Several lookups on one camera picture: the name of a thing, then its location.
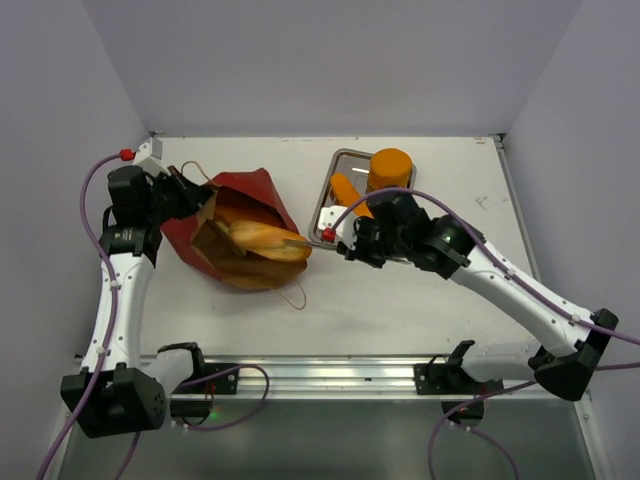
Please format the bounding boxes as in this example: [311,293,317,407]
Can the aluminium front rail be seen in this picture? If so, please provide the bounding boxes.
[67,355,591,401]

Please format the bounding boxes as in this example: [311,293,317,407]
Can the orange loaf bread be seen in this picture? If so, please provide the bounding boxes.
[214,205,282,228]

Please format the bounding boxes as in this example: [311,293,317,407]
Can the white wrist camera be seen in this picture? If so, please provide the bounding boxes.
[119,137,169,177]
[317,205,359,250]

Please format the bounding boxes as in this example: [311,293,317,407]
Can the stainless steel tray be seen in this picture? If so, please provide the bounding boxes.
[308,148,417,242]

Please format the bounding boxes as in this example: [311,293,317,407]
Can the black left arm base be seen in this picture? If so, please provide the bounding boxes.
[170,372,238,425]

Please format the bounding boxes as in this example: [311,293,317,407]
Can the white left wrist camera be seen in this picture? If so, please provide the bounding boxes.
[119,137,169,177]

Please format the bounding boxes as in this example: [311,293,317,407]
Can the orange twisted bread stick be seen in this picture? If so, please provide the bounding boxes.
[329,173,361,207]

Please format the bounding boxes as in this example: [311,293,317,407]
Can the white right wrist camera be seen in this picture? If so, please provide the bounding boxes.
[317,205,359,250]

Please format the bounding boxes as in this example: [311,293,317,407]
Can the metal serving tongs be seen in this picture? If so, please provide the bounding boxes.
[283,239,338,251]

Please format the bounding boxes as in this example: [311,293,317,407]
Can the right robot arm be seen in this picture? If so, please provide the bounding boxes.
[317,188,618,401]

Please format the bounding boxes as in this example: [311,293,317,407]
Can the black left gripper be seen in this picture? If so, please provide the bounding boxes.
[143,165,212,225]

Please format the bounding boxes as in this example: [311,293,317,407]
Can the golden oval bread roll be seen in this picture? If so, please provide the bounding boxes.
[229,221,312,262]

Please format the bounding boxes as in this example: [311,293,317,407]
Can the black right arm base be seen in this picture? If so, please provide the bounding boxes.
[413,345,504,427]

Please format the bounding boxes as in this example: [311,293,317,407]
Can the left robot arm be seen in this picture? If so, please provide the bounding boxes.
[60,165,212,438]

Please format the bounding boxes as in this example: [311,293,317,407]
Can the red paper bag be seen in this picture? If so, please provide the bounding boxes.
[162,168,312,291]

